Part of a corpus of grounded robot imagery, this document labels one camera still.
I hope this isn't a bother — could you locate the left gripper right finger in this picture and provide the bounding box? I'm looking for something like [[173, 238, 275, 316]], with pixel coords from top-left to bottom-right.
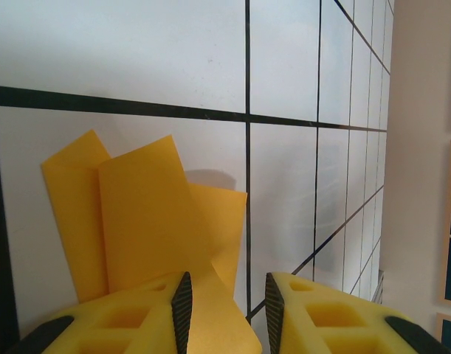
[[264, 271, 451, 354]]

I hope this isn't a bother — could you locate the orange paper sheet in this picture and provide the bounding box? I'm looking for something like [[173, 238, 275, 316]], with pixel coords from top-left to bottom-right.
[[41, 128, 263, 354]]

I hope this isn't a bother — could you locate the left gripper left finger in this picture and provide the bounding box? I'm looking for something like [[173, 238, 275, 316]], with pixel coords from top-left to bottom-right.
[[10, 271, 193, 354]]

